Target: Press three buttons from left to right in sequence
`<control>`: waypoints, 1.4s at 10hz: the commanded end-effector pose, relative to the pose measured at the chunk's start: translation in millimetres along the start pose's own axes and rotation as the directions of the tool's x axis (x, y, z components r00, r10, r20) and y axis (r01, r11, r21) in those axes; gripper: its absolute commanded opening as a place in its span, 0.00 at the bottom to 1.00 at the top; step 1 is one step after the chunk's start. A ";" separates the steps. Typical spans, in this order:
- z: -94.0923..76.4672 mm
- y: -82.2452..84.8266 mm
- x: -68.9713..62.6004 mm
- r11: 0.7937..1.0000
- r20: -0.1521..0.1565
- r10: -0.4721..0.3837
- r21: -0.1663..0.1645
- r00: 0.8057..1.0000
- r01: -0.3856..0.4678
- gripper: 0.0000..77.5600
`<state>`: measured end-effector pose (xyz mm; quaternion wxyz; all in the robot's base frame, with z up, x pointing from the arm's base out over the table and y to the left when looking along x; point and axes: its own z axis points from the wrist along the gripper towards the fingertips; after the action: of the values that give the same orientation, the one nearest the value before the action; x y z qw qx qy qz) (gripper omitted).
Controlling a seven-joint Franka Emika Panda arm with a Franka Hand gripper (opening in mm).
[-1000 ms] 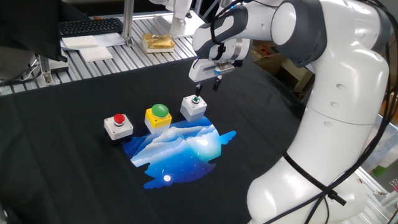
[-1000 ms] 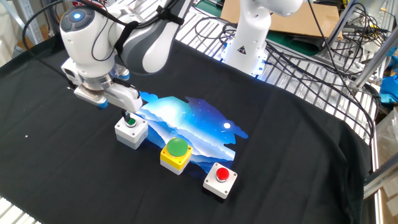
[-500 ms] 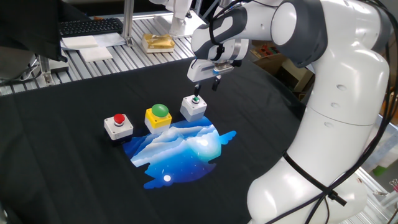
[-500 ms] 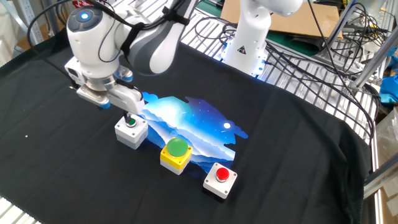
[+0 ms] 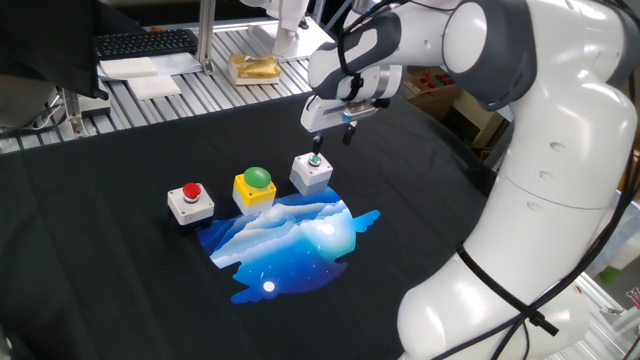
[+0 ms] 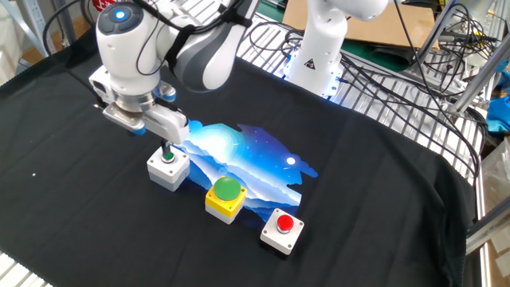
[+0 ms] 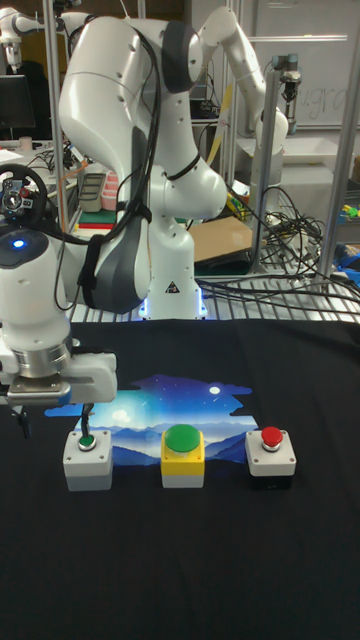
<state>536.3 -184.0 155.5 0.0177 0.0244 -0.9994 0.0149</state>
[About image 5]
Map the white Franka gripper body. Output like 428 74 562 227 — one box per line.
299 94 392 134

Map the white box small green button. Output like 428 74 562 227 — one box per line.
288 151 335 197

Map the yellow box green mushroom button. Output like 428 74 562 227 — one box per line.
232 166 278 217

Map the white box red button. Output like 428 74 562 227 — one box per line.
166 182 216 236

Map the gold tissue box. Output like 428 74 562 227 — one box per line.
227 53 283 87

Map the cardboard box with coloured items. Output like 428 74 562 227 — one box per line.
402 64 506 151

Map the white paper sheet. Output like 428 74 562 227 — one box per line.
97 52 204 81

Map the white foam pad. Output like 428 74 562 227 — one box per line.
99 56 160 80
126 74 183 102

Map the black computer keyboard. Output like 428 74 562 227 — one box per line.
93 28 200 62

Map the grey metal stand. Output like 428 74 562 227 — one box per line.
58 87 112 139

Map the black cloth with blue print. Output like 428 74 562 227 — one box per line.
0 89 501 360

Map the silver bracket on gripper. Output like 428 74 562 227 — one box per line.
341 101 380 123

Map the white robot on base plate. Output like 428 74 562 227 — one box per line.
238 0 334 64

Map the aluminium frame post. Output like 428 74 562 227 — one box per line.
195 0 218 76

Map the grey aluminium table rail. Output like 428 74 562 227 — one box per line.
482 107 517 172

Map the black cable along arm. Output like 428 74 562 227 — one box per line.
337 0 640 360

